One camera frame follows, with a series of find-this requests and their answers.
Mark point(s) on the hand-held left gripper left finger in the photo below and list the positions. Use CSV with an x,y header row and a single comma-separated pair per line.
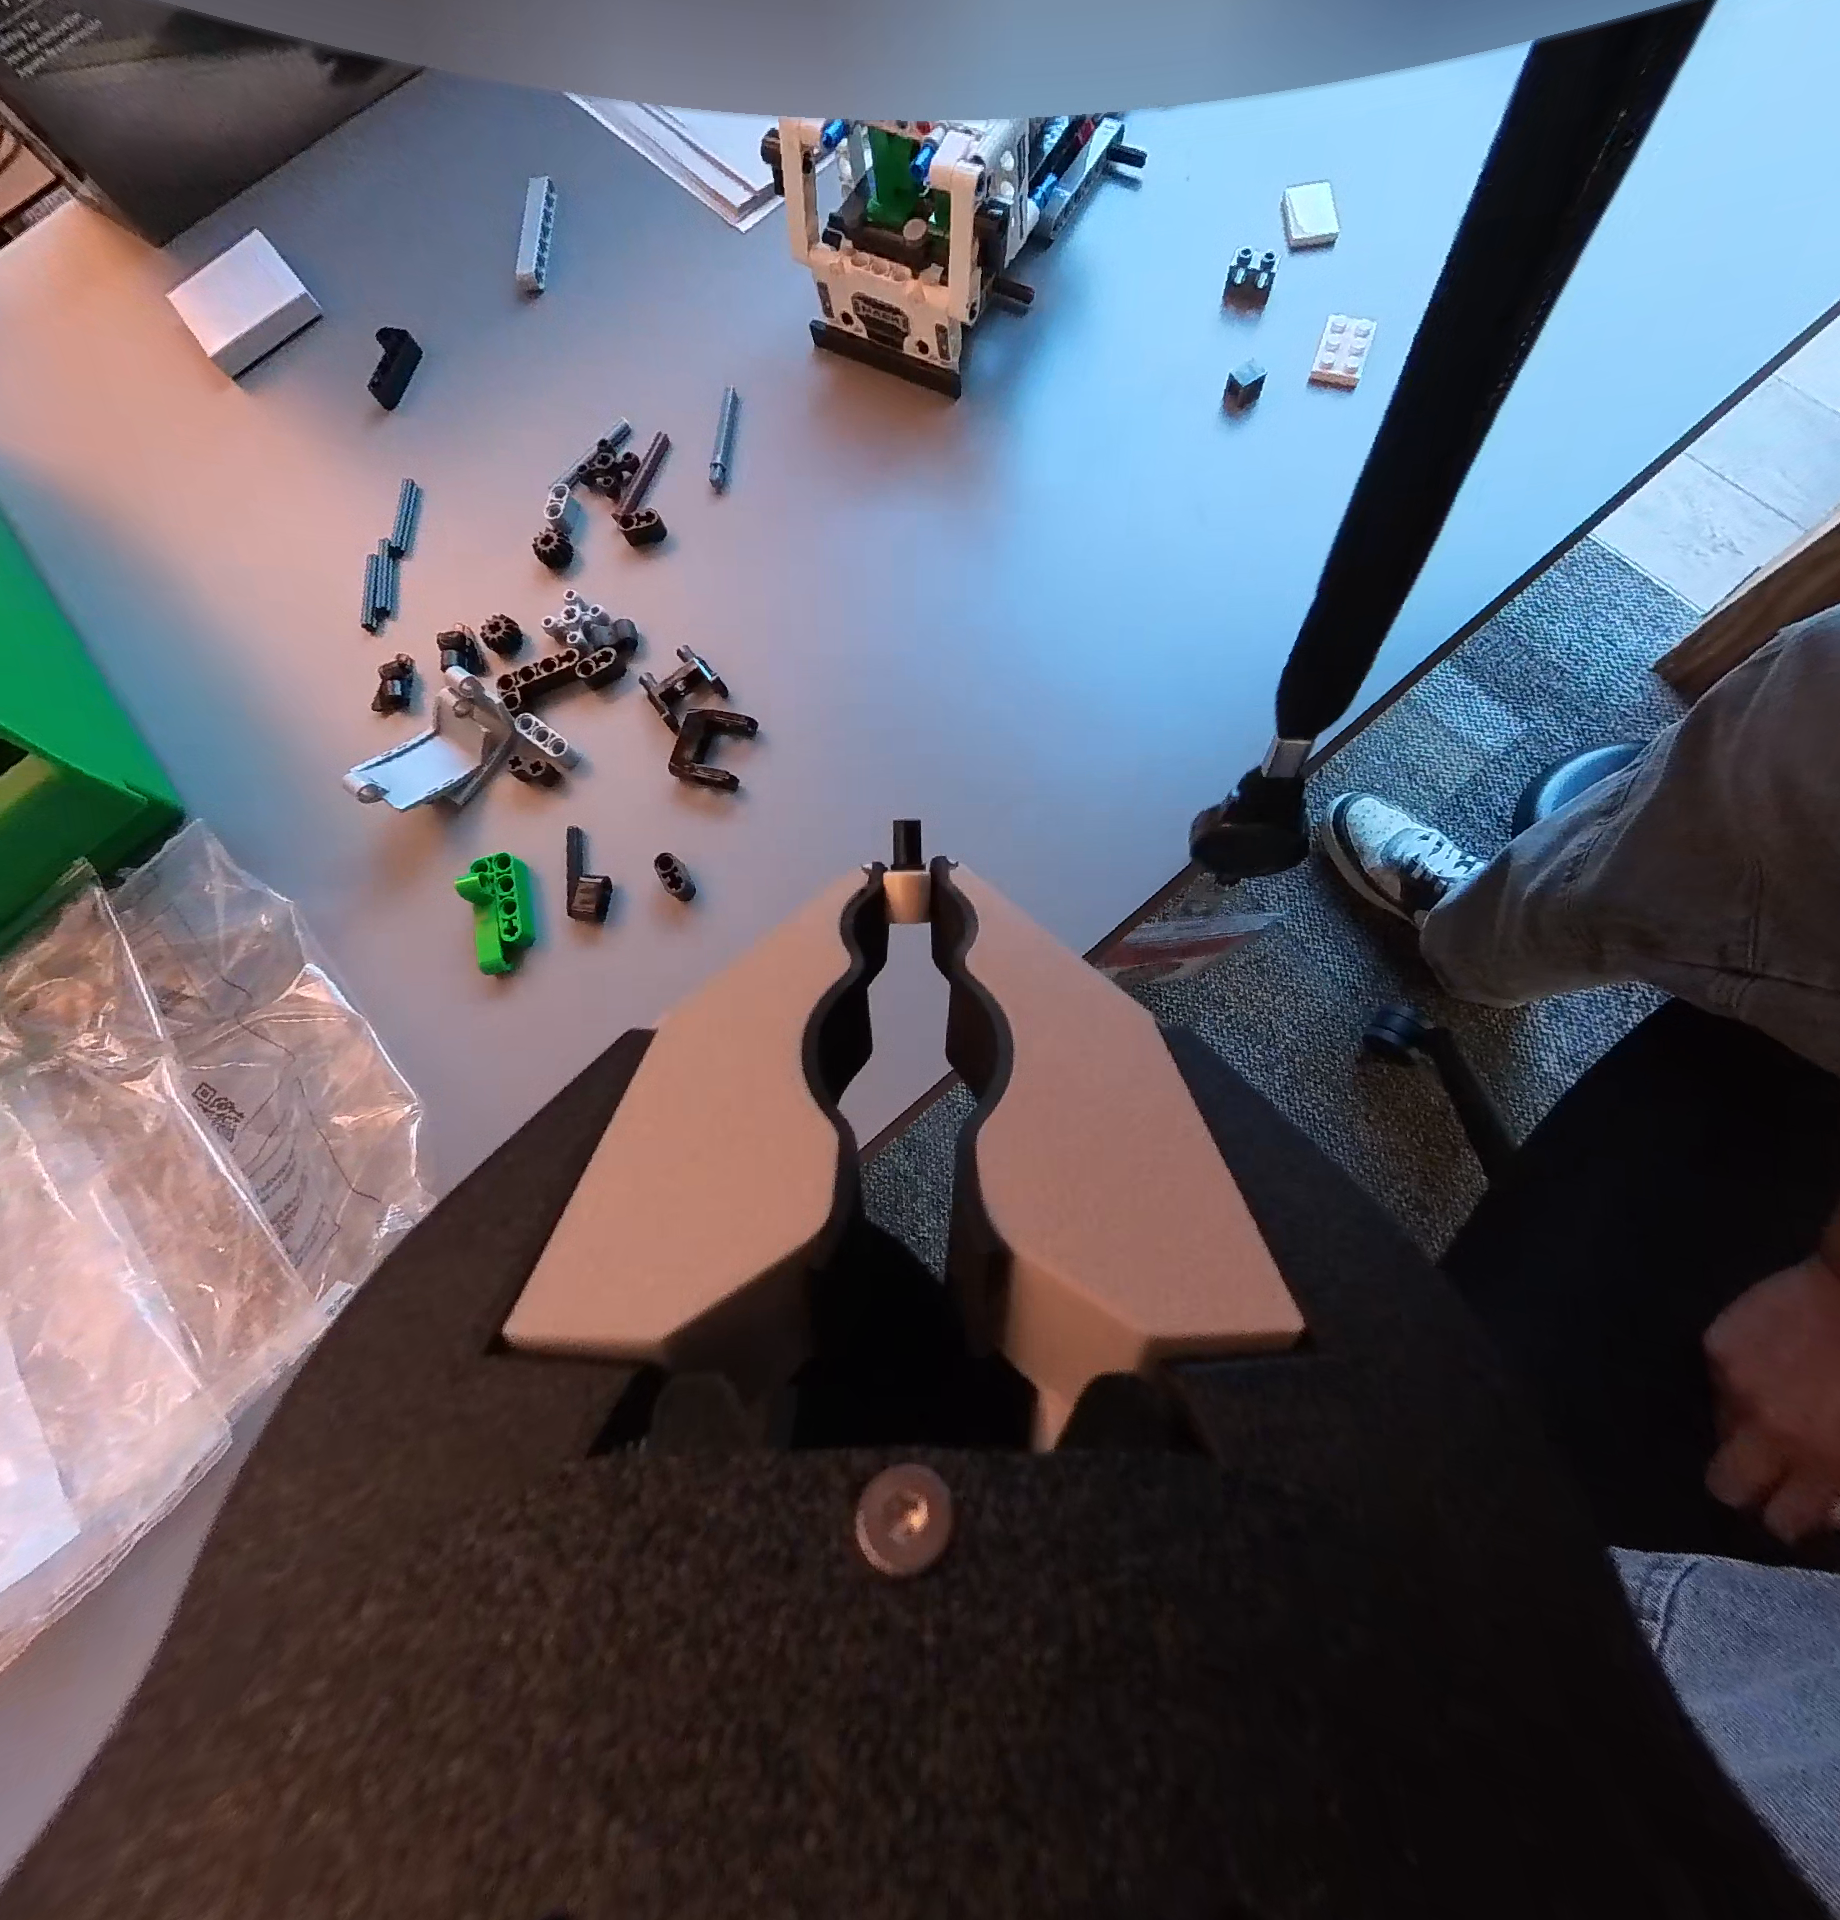
x,y
666,1169

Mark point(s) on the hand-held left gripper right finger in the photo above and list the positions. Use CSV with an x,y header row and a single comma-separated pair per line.
x,y
1129,1169

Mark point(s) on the small grey black lego connector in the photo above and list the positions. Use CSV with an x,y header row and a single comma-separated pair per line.
x,y
905,888

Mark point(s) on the black L-shaped lego piece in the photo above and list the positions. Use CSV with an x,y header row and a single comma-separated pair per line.
x,y
578,871

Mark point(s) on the green lego beam piece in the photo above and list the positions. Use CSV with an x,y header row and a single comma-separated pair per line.
x,y
503,902

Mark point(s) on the pile of small lego pieces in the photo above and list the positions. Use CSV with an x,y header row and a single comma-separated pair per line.
x,y
562,676

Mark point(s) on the dark grey lego axle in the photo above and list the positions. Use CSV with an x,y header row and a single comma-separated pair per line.
x,y
406,517
376,593

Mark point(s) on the white studded lego plate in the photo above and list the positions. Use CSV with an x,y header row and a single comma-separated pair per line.
x,y
1345,351

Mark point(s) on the black angled lego piece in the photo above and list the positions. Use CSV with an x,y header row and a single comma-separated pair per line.
x,y
393,364

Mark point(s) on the black studded lego piece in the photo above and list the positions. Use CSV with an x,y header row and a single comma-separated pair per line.
x,y
1246,278

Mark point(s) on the white green lego truck model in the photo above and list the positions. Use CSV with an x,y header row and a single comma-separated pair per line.
x,y
891,286

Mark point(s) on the light grey lego beam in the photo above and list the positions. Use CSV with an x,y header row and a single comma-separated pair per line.
x,y
536,233

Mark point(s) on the white lego tile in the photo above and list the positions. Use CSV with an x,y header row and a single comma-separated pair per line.
x,y
1310,214

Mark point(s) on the lego instruction booklet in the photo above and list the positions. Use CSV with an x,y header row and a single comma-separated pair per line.
x,y
681,150

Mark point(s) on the person's right hand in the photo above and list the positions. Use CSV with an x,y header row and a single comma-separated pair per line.
x,y
1789,1395

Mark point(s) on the black office chair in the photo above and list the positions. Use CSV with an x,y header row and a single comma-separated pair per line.
x,y
1610,1202

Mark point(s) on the crumpled clear plastic bags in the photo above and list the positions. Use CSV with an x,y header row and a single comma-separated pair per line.
x,y
141,1202

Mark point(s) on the grey patterned rug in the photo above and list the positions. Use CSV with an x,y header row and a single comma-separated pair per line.
x,y
1460,706

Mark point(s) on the blue rounded chair base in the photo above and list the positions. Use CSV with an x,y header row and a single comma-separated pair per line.
x,y
1573,780

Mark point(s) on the person's leg in grey jeans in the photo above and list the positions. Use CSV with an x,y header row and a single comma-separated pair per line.
x,y
1759,1711
1685,857

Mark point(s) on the green box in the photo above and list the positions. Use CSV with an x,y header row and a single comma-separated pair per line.
x,y
36,676

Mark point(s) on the small white box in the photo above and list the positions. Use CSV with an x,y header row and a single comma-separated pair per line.
x,y
237,301

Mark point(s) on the black cardboard box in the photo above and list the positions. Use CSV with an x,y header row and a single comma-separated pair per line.
x,y
141,134

